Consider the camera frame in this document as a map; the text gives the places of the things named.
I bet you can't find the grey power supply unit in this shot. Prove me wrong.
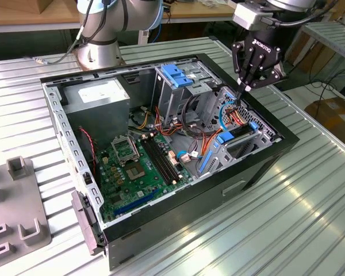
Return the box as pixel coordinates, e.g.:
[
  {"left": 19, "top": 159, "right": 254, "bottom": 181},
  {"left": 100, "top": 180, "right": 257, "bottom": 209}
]
[{"left": 62, "top": 78, "right": 131, "bottom": 150}]

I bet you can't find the black PC case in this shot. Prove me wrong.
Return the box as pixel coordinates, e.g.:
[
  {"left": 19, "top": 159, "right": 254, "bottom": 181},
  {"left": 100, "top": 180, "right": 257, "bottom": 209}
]
[{"left": 39, "top": 52, "right": 301, "bottom": 273}]

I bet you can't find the red black twisted fan wire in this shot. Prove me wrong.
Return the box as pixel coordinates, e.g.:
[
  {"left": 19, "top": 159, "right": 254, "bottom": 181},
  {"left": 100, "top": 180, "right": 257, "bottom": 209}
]
[{"left": 78, "top": 127, "right": 98, "bottom": 175}]

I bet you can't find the hard disk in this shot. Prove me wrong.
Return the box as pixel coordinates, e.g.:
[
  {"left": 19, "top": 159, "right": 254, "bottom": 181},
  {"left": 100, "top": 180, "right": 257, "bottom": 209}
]
[{"left": 198, "top": 120, "right": 261, "bottom": 175}]

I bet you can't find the brown cardboard box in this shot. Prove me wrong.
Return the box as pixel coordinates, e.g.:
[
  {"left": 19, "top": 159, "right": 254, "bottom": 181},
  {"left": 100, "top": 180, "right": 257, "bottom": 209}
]
[{"left": 304, "top": 97, "right": 345, "bottom": 139}]

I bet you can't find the silver disk bay cage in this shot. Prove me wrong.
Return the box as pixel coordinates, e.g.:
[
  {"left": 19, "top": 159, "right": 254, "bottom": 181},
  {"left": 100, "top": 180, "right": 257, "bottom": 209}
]
[{"left": 195, "top": 86, "right": 282, "bottom": 181}]

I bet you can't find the orange red power wire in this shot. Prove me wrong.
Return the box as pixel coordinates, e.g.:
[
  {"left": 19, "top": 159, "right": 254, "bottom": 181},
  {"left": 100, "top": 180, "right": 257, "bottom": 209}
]
[{"left": 201, "top": 106, "right": 248, "bottom": 158}]

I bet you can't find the grey square chipset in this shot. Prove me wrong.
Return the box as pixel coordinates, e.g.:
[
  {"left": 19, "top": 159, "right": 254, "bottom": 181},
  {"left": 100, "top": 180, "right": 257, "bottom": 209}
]
[{"left": 125, "top": 164, "right": 147, "bottom": 181}]

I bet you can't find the CPU socket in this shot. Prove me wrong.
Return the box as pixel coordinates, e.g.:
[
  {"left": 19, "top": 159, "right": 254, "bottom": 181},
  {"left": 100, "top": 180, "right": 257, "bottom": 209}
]
[{"left": 111, "top": 134, "right": 141, "bottom": 167}]

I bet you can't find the grey cable with plug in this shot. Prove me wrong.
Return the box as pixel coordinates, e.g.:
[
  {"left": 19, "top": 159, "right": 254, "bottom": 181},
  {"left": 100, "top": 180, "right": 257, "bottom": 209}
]
[{"left": 24, "top": 28, "right": 87, "bottom": 66}]

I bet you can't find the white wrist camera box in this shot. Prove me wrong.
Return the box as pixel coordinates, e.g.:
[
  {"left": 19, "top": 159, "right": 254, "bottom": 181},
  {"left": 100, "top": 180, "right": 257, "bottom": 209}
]
[{"left": 232, "top": 2, "right": 274, "bottom": 30}]

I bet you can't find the blue expansion slot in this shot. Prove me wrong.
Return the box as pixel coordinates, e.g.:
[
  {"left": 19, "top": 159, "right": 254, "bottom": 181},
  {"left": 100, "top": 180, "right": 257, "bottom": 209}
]
[{"left": 113, "top": 188, "right": 159, "bottom": 219}]

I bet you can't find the blue plastic drive latch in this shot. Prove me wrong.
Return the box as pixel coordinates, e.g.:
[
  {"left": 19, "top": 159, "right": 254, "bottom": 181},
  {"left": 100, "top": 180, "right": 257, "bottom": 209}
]
[{"left": 160, "top": 64, "right": 194, "bottom": 89}]

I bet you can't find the yellow black wire bundle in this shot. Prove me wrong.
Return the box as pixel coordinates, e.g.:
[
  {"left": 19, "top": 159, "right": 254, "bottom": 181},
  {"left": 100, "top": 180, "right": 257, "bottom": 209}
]
[{"left": 131, "top": 110, "right": 152, "bottom": 132}]

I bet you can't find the red orange wire bundle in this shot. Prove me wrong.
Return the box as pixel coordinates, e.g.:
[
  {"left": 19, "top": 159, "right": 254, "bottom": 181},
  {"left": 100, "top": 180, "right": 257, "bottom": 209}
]
[{"left": 154, "top": 105, "right": 178, "bottom": 138}]

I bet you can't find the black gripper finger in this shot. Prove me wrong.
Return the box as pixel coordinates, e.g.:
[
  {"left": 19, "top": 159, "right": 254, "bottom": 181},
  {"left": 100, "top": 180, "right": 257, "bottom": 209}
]
[
  {"left": 243, "top": 63, "right": 287, "bottom": 95},
  {"left": 231, "top": 41, "right": 250, "bottom": 107}
]

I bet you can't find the metal slat side table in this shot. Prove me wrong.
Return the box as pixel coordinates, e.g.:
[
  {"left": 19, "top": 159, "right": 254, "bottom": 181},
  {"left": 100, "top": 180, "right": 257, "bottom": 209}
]
[{"left": 300, "top": 20, "right": 345, "bottom": 63}]

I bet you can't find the silver optical drive cage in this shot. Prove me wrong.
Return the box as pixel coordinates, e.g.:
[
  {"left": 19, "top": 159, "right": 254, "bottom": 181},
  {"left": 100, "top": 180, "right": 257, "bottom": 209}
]
[{"left": 154, "top": 60, "right": 223, "bottom": 129}]

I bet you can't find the white plug blue wire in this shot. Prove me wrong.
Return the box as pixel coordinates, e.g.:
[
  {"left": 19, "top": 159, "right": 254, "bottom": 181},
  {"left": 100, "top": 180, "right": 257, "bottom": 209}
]
[{"left": 177, "top": 149, "right": 204, "bottom": 164}]

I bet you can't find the green motherboard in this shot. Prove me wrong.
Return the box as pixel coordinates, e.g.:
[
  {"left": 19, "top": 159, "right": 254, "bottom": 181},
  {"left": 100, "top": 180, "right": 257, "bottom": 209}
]
[{"left": 96, "top": 131, "right": 195, "bottom": 224}]

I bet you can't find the thick black cable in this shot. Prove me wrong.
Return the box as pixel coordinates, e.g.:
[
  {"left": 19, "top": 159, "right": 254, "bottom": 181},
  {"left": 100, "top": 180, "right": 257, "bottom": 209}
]
[{"left": 182, "top": 94, "right": 210, "bottom": 139}]

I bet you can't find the wooden desk white frame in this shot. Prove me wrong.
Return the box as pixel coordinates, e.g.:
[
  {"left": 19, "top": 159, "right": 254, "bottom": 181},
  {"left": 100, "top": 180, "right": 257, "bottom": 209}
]
[
  {"left": 0, "top": 0, "right": 84, "bottom": 35},
  {"left": 160, "top": 0, "right": 248, "bottom": 57}
]

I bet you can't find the cardboard box on desk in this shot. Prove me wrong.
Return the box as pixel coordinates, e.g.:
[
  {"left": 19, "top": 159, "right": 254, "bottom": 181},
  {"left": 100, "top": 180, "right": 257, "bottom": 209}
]
[{"left": 36, "top": 0, "right": 78, "bottom": 14}]

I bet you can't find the grey parts rack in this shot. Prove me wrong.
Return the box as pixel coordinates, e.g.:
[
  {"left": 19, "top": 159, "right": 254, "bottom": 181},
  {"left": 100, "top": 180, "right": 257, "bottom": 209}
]
[{"left": 0, "top": 155, "right": 52, "bottom": 264}]

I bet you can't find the blue data wire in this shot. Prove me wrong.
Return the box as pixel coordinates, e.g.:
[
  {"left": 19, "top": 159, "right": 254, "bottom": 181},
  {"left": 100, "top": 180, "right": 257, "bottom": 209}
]
[{"left": 218, "top": 92, "right": 240, "bottom": 132}]

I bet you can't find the metal socket cover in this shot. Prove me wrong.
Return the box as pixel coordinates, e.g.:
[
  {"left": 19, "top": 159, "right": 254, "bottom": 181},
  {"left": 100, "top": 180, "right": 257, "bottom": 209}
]
[{"left": 112, "top": 135, "right": 140, "bottom": 167}]

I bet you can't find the black case fan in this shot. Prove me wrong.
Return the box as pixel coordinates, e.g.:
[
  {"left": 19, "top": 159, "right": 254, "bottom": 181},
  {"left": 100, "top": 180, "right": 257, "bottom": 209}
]
[{"left": 78, "top": 126, "right": 102, "bottom": 185}]

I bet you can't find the black RAM slot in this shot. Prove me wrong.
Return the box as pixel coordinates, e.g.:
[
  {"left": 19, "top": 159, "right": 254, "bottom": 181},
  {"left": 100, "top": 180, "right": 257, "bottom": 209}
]
[
  {"left": 144, "top": 137, "right": 177, "bottom": 184},
  {"left": 152, "top": 135, "right": 183, "bottom": 179},
  {"left": 148, "top": 136, "right": 179, "bottom": 182},
  {"left": 140, "top": 138, "right": 173, "bottom": 186}
]

